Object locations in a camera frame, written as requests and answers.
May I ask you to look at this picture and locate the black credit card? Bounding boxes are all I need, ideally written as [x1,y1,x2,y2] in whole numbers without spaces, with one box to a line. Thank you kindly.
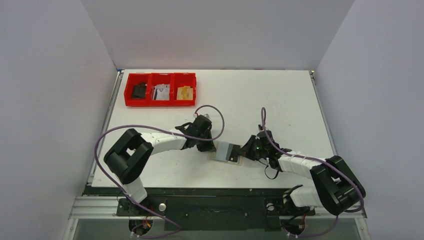
[226,144,241,164]

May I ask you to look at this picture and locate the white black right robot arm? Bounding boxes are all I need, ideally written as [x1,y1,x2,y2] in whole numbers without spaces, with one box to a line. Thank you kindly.
[237,130,366,216]

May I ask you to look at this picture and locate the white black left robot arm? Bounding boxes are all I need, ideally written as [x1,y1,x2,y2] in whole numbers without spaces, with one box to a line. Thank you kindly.
[103,115,216,203]

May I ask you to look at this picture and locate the yellow cards in bin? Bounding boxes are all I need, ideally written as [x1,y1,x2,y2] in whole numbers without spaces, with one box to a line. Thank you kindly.
[176,86,194,101]

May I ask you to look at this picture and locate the white cards in bin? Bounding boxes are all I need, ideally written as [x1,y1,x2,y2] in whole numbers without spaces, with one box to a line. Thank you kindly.
[152,84,170,101]

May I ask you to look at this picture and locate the black cards in bin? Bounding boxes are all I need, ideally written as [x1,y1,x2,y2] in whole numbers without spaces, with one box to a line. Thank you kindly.
[131,82,147,100]

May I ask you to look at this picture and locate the red three-compartment bin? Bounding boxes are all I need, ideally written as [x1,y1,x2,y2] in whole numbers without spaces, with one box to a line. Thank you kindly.
[124,72,197,107]

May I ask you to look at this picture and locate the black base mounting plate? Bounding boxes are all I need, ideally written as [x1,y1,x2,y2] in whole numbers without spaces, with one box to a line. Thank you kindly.
[115,187,316,233]

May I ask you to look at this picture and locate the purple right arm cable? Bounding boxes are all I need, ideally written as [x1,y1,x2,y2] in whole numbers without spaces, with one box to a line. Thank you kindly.
[260,106,366,214]

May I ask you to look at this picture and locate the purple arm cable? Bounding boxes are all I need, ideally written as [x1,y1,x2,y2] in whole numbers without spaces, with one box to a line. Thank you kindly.
[94,104,225,200]
[260,106,366,214]

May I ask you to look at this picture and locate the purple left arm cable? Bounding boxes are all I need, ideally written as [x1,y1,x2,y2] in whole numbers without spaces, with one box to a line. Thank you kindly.
[94,104,225,200]

